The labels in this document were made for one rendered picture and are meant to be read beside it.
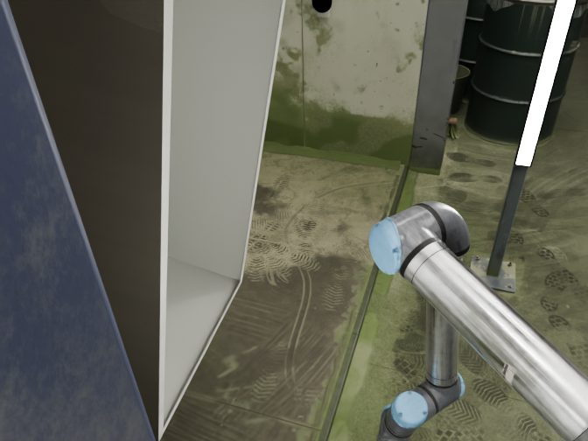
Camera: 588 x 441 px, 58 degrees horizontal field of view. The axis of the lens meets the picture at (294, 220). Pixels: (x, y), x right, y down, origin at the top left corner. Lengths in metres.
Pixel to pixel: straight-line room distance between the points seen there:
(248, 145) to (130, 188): 0.65
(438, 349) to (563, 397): 0.51
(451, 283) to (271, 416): 1.04
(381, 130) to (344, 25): 0.63
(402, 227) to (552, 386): 0.41
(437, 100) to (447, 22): 0.41
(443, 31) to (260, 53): 1.68
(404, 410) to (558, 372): 0.58
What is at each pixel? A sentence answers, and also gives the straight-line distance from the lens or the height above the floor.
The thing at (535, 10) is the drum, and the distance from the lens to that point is 3.37.
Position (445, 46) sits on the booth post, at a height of 0.76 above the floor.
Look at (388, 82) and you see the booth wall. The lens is 3.03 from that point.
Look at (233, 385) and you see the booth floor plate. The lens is 2.05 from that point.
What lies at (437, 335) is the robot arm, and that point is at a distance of 1.47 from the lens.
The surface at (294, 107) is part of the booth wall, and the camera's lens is 3.23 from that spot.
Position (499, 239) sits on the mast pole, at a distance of 2.45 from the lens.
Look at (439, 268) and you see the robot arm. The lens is 1.12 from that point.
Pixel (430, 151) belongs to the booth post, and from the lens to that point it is 3.17.
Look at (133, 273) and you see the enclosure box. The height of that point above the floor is 1.05.
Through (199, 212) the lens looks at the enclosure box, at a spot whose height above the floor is 0.73.
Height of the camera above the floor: 1.69
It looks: 37 degrees down
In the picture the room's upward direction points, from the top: 2 degrees counter-clockwise
